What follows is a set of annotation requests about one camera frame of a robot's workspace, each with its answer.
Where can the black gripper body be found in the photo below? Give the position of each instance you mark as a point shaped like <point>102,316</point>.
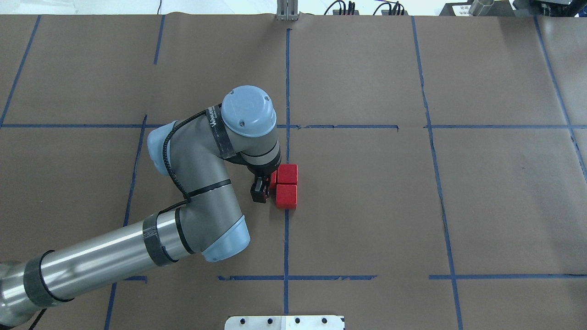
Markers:
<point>259,189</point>

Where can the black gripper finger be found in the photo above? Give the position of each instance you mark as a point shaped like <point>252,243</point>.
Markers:
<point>260,189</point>

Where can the red cube block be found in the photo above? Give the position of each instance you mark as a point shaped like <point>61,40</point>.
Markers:
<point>273,181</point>
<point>287,174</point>

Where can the red cube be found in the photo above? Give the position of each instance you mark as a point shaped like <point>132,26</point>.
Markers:
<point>286,196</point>

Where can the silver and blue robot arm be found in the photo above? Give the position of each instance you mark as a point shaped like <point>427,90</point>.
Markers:
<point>241,130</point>

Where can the brown paper table cover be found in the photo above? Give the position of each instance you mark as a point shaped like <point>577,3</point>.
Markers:
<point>441,161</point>

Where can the metal mug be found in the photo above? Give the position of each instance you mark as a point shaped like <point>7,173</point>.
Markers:
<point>480,7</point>

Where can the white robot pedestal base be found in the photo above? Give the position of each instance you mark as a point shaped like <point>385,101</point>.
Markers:
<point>286,322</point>

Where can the aluminium frame post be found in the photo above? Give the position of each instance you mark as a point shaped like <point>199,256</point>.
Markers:
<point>287,10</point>

